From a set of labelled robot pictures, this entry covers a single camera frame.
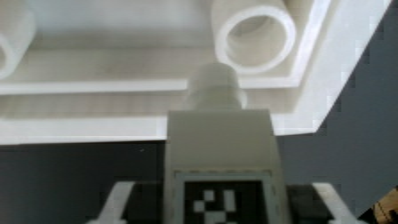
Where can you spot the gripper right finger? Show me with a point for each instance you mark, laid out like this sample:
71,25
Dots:
336,206

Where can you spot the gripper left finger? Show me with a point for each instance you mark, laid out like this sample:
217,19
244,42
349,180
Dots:
112,210

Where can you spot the white square table top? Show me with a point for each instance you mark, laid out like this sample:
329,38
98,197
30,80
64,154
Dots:
98,56

